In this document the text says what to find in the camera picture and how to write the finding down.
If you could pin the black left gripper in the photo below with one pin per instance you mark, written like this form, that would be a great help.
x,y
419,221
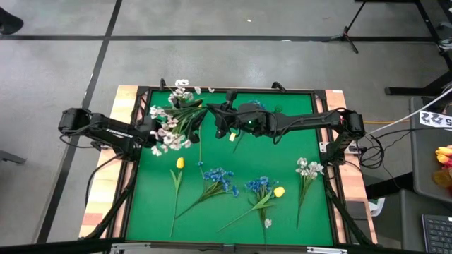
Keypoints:
x,y
148,127

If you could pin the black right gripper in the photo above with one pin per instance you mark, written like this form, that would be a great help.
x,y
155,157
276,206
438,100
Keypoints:
x,y
254,120

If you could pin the white artificial flower bunch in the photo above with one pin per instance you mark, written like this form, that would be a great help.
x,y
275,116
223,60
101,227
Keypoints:
x,y
182,83
310,167
173,137

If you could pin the pale green foreground flower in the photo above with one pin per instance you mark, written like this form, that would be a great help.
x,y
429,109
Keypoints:
x,y
279,191

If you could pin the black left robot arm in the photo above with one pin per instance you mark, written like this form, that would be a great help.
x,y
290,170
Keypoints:
x,y
106,130

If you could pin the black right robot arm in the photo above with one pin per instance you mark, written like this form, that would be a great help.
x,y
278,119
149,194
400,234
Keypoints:
x,y
310,121

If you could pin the loose blue blossom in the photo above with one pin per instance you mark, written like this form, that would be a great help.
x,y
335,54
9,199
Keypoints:
x,y
200,163

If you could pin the green table mat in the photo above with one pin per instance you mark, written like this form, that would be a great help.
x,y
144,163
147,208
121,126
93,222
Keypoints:
x,y
229,211

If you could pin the white mounting plate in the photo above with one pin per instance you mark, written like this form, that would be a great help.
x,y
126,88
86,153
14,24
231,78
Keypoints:
x,y
325,147

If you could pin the loose white blossom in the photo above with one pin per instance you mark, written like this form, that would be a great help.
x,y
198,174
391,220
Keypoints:
x,y
267,223

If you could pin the silver aluminium bar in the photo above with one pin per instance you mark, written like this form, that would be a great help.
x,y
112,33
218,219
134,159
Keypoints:
x,y
326,250
130,247

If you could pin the black tripod stand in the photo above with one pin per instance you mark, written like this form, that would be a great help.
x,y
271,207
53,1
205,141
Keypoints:
x,y
344,35

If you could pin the white paper scrap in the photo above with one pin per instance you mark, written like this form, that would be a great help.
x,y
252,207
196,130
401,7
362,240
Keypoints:
x,y
378,206

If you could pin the grey furniture leg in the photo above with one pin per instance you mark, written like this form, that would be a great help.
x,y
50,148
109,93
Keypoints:
x,y
12,157

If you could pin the person's shoe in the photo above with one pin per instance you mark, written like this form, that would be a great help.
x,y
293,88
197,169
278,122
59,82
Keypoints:
x,y
8,23

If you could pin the white paper number label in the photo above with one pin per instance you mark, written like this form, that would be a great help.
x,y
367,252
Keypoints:
x,y
432,119

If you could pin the low grey desk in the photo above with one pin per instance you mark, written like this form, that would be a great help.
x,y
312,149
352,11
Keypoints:
x,y
411,225

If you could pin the orange yellow tulip bunch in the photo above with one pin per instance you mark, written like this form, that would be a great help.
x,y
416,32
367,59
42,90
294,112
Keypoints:
x,y
444,151

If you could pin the black keyboard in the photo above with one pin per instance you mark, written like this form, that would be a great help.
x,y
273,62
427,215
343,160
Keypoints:
x,y
439,234

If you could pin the black frame clamp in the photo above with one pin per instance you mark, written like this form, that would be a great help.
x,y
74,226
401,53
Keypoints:
x,y
162,84
279,86

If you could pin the black aluminium table frame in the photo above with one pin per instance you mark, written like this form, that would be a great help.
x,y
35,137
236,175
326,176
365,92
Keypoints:
x,y
141,91

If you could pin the small grey camera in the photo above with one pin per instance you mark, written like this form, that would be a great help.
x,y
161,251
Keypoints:
x,y
229,247

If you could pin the black desk leg frame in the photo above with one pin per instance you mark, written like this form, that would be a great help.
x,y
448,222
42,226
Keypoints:
x,y
399,91

